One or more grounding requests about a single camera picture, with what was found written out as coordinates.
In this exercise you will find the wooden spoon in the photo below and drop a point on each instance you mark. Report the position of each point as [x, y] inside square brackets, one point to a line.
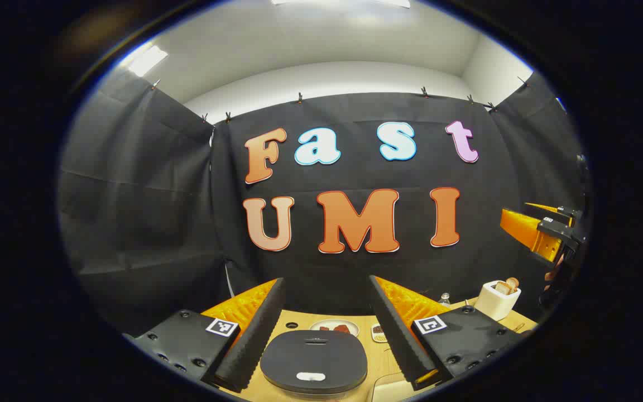
[519, 327]

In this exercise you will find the black backdrop cloth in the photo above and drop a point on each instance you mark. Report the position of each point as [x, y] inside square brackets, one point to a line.
[159, 212]

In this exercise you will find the white toaster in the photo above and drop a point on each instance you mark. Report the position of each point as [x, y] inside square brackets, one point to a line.
[494, 304]

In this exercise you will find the black rice cooker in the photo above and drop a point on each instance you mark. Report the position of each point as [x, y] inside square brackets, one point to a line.
[313, 354]

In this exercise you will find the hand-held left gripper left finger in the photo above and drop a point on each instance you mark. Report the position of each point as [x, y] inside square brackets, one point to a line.
[254, 340]

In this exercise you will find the toasted bread slices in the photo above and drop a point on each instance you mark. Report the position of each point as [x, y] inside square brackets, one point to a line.
[507, 286]

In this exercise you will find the round plate of red meat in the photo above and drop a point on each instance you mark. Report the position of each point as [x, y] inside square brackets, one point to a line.
[332, 326]

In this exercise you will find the white divided dish of beans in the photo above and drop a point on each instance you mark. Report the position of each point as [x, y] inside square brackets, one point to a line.
[378, 333]

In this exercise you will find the ceiling light panel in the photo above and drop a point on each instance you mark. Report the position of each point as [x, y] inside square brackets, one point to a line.
[147, 61]

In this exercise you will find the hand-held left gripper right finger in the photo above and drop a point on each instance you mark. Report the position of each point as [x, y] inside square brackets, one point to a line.
[397, 335]

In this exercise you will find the green drink bottle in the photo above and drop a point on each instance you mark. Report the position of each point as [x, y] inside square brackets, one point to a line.
[445, 300]

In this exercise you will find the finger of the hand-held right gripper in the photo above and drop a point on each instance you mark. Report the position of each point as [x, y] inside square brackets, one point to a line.
[556, 215]
[528, 234]

